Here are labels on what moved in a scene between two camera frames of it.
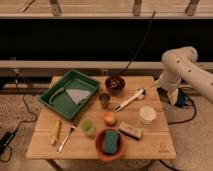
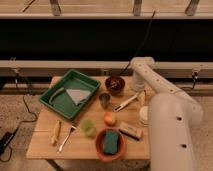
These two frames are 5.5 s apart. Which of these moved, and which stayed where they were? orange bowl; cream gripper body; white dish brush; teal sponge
Moved: cream gripper body
Stayed: white dish brush; orange bowl; teal sponge
